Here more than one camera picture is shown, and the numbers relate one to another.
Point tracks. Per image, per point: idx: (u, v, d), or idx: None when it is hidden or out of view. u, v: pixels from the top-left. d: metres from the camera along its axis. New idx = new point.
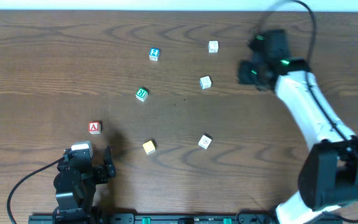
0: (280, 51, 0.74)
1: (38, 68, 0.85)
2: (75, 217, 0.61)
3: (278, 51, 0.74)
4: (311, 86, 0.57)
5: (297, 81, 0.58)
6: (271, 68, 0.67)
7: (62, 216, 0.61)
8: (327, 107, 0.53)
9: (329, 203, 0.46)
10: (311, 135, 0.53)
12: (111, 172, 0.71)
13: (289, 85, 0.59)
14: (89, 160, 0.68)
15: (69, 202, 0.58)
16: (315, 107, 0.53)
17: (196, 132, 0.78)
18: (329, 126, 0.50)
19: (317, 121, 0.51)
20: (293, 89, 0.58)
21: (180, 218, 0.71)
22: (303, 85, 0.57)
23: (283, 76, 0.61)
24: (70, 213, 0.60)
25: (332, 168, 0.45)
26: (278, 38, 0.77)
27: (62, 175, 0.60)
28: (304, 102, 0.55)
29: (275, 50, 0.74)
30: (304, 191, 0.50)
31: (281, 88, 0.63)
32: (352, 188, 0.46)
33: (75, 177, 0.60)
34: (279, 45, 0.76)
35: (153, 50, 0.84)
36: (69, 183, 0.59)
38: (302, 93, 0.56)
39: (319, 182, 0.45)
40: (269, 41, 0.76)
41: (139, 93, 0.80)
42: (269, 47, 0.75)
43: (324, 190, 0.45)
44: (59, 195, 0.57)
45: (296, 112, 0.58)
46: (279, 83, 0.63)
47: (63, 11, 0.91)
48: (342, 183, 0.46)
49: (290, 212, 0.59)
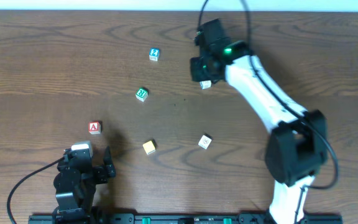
0: (219, 39, 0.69)
1: (38, 68, 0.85)
2: (75, 217, 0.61)
3: (217, 40, 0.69)
4: (257, 70, 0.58)
5: (243, 68, 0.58)
6: (216, 57, 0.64)
7: (63, 217, 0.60)
8: (275, 89, 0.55)
9: (298, 177, 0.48)
10: (266, 119, 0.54)
12: (111, 172, 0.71)
13: (237, 73, 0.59)
14: (89, 160, 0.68)
15: (69, 202, 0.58)
16: (265, 90, 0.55)
17: (196, 132, 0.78)
18: (281, 107, 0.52)
19: (270, 104, 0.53)
20: (240, 76, 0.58)
21: (180, 218, 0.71)
22: (249, 71, 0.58)
23: (228, 65, 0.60)
24: (70, 213, 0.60)
25: (292, 145, 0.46)
26: (214, 28, 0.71)
27: (63, 175, 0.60)
28: (254, 88, 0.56)
29: (214, 40, 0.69)
30: (273, 171, 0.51)
31: (229, 76, 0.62)
32: (314, 157, 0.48)
33: (76, 177, 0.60)
34: (217, 33, 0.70)
35: (153, 50, 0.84)
36: (69, 183, 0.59)
38: (251, 79, 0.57)
39: (284, 161, 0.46)
40: (205, 33, 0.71)
41: (139, 93, 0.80)
42: (207, 40, 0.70)
43: (290, 167, 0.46)
44: (59, 195, 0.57)
45: (248, 96, 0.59)
46: (227, 73, 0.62)
47: (63, 10, 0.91)
48: (305, 155, 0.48)
49: (279, 206, 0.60)
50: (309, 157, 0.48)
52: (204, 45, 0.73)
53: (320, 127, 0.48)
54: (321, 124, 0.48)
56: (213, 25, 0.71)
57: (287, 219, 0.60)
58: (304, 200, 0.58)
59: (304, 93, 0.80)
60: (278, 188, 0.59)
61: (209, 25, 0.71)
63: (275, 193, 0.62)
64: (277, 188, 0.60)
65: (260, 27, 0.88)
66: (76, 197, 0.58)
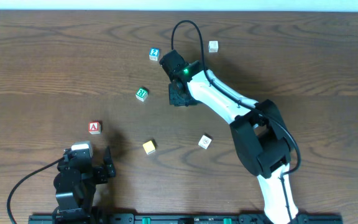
0: (179, 66, 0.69)
1: (37, 67, 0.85)
2: (75, 217, 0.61)
3: (178, 67, 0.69)
4: (211, 80, 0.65)
5: (199, 82, 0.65)
6: (178, 79, 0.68)
7: (63, 216, 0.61)
8: (229, 91, 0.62)
9: (268, 163, 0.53)
10: (227, 119, 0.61)
12: (111, 172, 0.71)
13: (196, 87, 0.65)
14: (89, 160, 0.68)
15: (69, 202, 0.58)
16: (222, 96, 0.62)
17: (196, 132, 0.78)
18: (237, 104, 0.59)
19: (227, 105, 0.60)
20: (199, 89, 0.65)
21: (180, 218, 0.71)
22: (206, 82, 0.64)
23: (188, 82, 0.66)
24: (71, 212, 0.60)
25: (253, 136, 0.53)
26: (173, 57, 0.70)
27: (62, 175, 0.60)
28: (212, 96, 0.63)
29: (174, 68, 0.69)
30: (249, 165, 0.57)
31: (192, 91, 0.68)
32: (279, 144, 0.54)
33: (76, 177, 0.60)
34: (177, 60, 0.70)
35: (153, 50, 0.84)
36: (69, 183, 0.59)
38: (208, 89, 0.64)
39: (250, 151, 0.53)
40: (165, 63, 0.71)
41: (139, 93, 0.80)
42: (169, 68, 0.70)
43: (258, 155, 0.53)
44: (59, 195, 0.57)
45: (211, 104, 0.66)
46: (189, 89, 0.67)
47: (63, 10, 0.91)
48: (270, 144, 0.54)
49: (271, 203, 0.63)
50: (275, 145, 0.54)
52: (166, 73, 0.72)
53: (276, 114, 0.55)
54: (276, 112, 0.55)
56: (171, 55, 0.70)
57: (282, 215, 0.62)
58: (289, 191, 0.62)
59: (303, 93, 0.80)
60: (263, 188, 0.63)
61: (166, 55, 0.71)
63: (263, 195, 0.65)
64: (262, 187, 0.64)
65: (260, 27, 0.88)
66: (76, 198, 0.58)
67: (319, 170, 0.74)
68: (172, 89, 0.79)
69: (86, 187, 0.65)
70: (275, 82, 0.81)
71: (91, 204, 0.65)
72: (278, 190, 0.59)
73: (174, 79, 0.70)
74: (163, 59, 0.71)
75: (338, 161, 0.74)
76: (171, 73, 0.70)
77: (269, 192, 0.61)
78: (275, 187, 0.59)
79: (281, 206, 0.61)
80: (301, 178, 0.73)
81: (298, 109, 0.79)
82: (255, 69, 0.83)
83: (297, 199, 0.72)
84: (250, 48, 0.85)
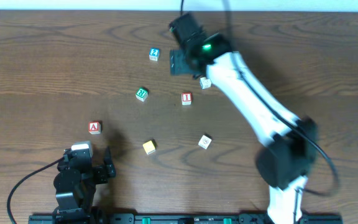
0: (194, 34, 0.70)
1: (38, 67, 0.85)
2: (75, 217, 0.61)
3: (192, 36, 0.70)
4: (242, 73, 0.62)
5: (227, 70, 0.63)
6: (194, 55, 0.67)
7: (62, 216, 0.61)
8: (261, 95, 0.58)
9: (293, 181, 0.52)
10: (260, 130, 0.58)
12: (111, 172, 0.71)
13: (222, 78, 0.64)
14: (89, 160, 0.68)
15: (69, 202, 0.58)
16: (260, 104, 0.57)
17: (196, 133, 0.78)
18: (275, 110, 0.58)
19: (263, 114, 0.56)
20: (221, 76, 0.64)
21: (180, 218, 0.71)
22: (236, 73, 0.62)
23: (210, 66, 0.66)
24: (71, 212, 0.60)
25: (287, 160, 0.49)
26: (188, 23, 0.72)
27: (62, 175, 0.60)
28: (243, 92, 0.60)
29: (188, 37, 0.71)
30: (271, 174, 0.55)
31: (214, 75, 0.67)
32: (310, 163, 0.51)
33: (76, 177, 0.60)
34: (191, 27, 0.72)
35: (153, 50, 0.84)
36: (70, 183, 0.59)
38: (238, 81, 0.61)
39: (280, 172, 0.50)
40: (179, 30, 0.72)
41: (139, 93, 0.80)
42: (183, 37, 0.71)
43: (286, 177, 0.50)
44: (59, 195, 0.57)
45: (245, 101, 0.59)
46: (208, 71, 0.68)
47: (63, 10, 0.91)
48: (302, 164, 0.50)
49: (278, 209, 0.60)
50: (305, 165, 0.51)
52: (179, 42, 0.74)
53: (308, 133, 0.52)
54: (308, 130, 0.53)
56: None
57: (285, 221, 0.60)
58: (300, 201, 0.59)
59: (303, 93, 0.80)
60: (274, 193, 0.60)
61: (180, 23, 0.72)
63: (272, 197, 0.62)
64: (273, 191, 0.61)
65: (260, 27, 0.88)
66: (76, 198, 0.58)
67: (319, 170, 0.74)
68: (178, 60, 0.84)
69: (87, 187, 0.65)
70: (275, 82, 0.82)
71: (91, 204, 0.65)
72: (289, 201, 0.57)
73: (189, 53, 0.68)
74: (176, 24, 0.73)
75: (338, 162, 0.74)
76: (184, 42, 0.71)
77: (278, 200, 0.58)
78: (287, 198, 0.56)
79: (287, 214, 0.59)
80: None
81: (298, 109, 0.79)
82: (255, 69, 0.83)
83: None
84: (250, 48, 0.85)
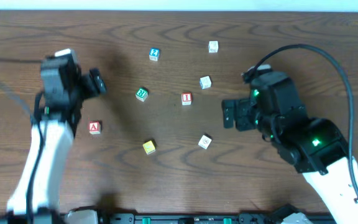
0: (291, 110, 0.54)
1: (38, 68, 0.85)
2: (58, 103, 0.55)
3: (288, 111, 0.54)
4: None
5: None
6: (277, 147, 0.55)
7: (48, 103, 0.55)
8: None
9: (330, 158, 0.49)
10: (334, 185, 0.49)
12: (100, 87, 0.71)
13: None
14: (78, 71, 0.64)
15: (55, 81, 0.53)
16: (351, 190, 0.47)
17: (196, 133, 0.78)
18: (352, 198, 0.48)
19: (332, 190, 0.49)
20: (329, 185, 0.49)
21: (180, 218, 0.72)
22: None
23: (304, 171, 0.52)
24: (55, 104, 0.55)
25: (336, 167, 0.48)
26: (281, 91, 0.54)
27: (48, 61, 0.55)
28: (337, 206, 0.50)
29: (281, 107, 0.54)
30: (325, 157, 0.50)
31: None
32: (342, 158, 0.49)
33: (63, 63, 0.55)
34: (287, 100, 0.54)
35: (153, 50, 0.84)
36: (58, 65, 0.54)
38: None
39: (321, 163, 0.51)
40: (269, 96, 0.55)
41: (139, 93, 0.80)
42: (273, 104, 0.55)
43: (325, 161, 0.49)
44: (43, 74, 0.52)
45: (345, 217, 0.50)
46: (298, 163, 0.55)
47: (63, 10, 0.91)
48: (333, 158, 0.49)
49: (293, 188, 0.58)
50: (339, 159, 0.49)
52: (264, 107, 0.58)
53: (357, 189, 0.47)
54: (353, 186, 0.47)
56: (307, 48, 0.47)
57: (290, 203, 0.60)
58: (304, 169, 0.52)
59: (303, 93, 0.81)
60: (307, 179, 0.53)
61: (276, 81, 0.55)
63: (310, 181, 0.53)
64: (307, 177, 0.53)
65: (260, 27, 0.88)
66: (67, 87, 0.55)
67: None
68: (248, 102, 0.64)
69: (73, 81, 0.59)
70: None
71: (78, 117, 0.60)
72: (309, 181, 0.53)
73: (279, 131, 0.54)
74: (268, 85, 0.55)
75: None
76: (276, 112, 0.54)
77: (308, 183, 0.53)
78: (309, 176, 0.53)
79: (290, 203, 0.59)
80: (299, 178, 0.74)
81: None
82: None
83: (296, 199, 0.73)
84: (249, 48, 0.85)
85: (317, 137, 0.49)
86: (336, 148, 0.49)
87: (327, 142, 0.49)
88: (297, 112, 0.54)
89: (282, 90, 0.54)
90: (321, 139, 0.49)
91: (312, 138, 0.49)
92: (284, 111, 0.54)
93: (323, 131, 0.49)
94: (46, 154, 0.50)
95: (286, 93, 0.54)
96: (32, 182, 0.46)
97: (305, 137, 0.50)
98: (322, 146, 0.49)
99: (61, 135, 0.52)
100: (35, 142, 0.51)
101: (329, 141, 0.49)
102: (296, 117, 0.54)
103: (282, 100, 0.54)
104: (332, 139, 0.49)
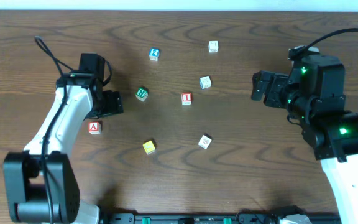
0: (331, 97, 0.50)
1: (38, 67, 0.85)
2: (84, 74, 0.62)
3: (327, 98, 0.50)
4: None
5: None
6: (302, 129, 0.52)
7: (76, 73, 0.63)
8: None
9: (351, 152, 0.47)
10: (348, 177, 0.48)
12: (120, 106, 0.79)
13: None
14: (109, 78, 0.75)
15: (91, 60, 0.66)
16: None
17: (196, 133, 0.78)
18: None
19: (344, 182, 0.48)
20: (342, 176, 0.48)
21: (180, 218, 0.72)
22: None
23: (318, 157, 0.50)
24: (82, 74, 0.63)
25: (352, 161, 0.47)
26: (330, 75, 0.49)
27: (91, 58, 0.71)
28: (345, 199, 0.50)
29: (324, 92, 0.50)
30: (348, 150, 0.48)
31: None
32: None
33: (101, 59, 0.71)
34: (332, 87, 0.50)
35: (153, 50, 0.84)
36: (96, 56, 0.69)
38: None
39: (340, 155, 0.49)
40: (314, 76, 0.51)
41: (139, 92, 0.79)
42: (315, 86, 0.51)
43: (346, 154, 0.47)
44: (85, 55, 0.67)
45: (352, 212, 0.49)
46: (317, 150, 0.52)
47: (62, 10, 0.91)
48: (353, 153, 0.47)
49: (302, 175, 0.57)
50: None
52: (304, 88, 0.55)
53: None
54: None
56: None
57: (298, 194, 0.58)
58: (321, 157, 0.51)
59: None
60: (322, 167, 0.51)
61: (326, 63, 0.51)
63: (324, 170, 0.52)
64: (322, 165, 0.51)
65: (260, 27, 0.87)
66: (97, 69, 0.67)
67: (319, 170, 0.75)
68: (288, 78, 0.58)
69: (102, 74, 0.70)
70: None
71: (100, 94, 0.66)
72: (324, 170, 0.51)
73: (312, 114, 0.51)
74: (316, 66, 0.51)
75: None
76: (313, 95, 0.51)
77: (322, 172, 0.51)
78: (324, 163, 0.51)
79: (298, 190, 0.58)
80: (299, 178, 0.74)
81: None
82: (254, 70, 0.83)
83: (296, 198, 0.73)
84: (249, 48, 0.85)
85: (346, 126, 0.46)
86: None
87: (354, 134, 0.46)
88: (337, 101, 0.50)
89: (332, 74, 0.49)
90: (350, 129, 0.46)
91: (340, 126, 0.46)
92: (324, 95, 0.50)
93: (355, 124, 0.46)
94: (66, 111, 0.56)
95: (335, 78, 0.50)
96: (50, 131, 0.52)
97: (335, 124, 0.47)
98: (348, 137, 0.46)
99: (82, 98, 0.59)
100: (58, 100, 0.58)
101: (357, 135, 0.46)
102: (334, 106, 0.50)
103: (327, 85, 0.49)
104: None
